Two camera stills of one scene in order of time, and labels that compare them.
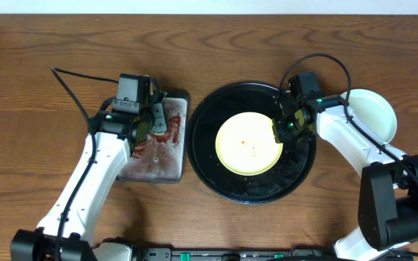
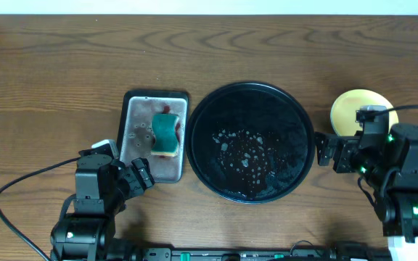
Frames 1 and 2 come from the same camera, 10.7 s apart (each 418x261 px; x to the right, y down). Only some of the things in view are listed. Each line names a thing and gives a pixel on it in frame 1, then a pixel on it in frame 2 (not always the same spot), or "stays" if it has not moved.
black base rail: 234,254 stays
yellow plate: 246,144 → 343,112
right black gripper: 280,135 → 348,145
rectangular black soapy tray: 160,158 stays
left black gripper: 160,113 → 132,177
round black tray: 294,164 stays
